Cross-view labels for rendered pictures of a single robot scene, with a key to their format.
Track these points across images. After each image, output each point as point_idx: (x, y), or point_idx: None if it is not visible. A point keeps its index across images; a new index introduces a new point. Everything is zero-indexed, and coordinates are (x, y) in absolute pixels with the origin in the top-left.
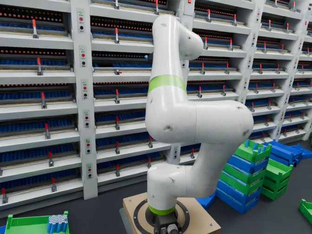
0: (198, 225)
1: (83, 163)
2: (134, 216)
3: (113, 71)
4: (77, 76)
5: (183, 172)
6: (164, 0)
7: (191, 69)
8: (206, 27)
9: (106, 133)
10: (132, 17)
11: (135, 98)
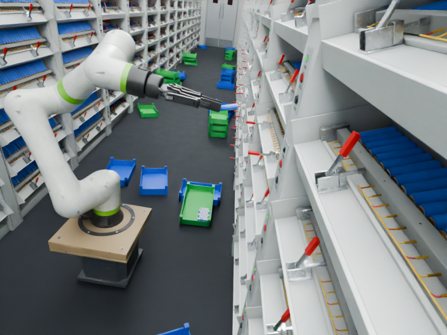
0: (70, 230)
1: (238, 208)
2: (124, 205)
3: (271, 123)
4: (255, 110)
5: (84, 179)
6: None
7: (316, 234)
8: (349, 79)
9: (244, 195)
10: (284, 34)
11: (266, 185)
